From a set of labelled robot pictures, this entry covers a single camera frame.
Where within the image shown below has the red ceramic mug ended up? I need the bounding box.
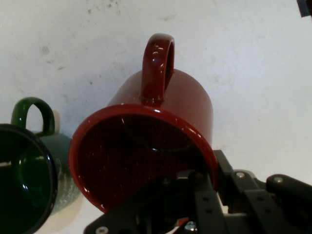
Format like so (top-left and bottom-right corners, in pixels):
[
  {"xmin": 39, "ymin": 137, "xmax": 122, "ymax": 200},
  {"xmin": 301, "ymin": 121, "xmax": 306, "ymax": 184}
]
[{"xmin": 68, "ymin": 33, "xmax": 219, "ymax": 214}]

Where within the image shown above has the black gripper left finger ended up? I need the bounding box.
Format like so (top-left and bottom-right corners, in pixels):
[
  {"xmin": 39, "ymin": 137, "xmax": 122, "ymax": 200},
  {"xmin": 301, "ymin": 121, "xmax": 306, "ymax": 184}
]
[{"xmin": 84, "ymin": 170, "xmax": 228, "ymax": 234}]

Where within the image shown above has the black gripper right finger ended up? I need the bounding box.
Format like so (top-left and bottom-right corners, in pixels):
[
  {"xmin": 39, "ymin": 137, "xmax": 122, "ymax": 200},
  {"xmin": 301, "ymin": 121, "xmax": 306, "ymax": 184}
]
[{"xmin": 214, "ymin": 149, "xmax": 312, "ymax": 234}]

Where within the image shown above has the green ceramic mug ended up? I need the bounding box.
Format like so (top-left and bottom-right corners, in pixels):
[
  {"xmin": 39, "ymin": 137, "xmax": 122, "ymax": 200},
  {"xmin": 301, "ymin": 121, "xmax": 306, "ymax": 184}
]
[{"xmin": 0, "ymin": 97, "xmax": 81, "ymax": 234}]

